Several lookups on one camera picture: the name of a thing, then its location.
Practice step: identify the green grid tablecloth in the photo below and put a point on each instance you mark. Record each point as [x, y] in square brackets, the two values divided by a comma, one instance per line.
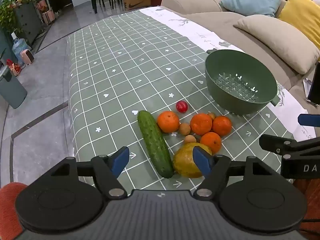
[112, 80]

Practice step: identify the green cabinet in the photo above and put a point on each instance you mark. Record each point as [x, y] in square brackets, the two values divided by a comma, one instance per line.
[28, 22]

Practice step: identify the orange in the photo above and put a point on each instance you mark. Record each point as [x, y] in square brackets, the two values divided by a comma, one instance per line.
[211, 142]
[168, 122]
[201, 124]
[223, 126]

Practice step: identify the grey cabinet with plants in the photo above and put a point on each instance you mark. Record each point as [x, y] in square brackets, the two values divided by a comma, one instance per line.
[10, 12]

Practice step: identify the green cucumber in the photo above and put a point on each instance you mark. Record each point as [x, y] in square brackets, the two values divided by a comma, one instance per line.
[153, 142]

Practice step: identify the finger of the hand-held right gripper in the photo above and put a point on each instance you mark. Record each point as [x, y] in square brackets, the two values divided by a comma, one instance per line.
[310, 120]
[287, 146]

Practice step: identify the grey trash bin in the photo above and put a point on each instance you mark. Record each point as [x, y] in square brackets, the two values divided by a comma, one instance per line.
[11, 90]

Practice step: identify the pink heater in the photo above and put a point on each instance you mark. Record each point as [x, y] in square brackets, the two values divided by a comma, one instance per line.
[27, 57]

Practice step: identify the green colander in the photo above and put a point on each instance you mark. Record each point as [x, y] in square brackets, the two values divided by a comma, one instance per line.
[225, 65]

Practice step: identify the beige sofa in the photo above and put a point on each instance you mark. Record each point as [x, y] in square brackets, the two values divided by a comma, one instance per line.
[200, 2]

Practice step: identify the black phone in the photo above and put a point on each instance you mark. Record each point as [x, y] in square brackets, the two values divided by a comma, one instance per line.
[315, 85]

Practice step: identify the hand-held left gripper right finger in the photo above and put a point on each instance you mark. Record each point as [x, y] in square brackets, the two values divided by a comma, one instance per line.
[202, 161]

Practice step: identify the yellow mango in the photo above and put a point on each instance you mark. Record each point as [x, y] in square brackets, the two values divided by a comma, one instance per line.
[183, 162]

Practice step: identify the person's red clothing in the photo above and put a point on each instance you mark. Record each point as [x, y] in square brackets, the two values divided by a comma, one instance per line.
[10, 205]

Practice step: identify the beige pillow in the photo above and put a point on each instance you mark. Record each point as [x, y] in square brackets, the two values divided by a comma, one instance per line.
[280, 40]

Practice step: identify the blue water bottle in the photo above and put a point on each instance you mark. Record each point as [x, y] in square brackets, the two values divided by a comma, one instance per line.
[20, 47]

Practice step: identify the yellow pillow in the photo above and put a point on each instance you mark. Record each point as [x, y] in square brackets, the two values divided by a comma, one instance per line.
[300, 12]

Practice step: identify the small red tomato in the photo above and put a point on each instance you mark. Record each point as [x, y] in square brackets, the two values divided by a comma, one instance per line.
[181, 106]

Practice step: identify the brown longan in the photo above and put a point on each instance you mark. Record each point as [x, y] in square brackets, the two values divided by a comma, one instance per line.
[185, 129]
[190, 139]
[212, 115]

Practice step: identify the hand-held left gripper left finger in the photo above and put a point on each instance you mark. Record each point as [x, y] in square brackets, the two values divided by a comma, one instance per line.
[120, 161]

